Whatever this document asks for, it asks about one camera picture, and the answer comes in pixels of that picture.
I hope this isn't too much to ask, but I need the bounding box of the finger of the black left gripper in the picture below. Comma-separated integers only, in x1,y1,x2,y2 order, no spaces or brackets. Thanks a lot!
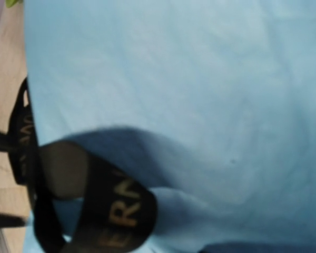
0,213,26,228
0,131,18,153

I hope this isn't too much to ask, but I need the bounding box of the black printed ribbon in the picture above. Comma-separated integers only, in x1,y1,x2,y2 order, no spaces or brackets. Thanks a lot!
8,81,157,252

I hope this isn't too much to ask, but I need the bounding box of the yellow fake flower stem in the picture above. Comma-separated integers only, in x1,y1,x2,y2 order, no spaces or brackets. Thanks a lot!
5,0,23,8

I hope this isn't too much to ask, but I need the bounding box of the blue wrapping paper sheet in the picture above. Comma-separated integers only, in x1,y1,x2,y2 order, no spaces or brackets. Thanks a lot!
24,1,316,252

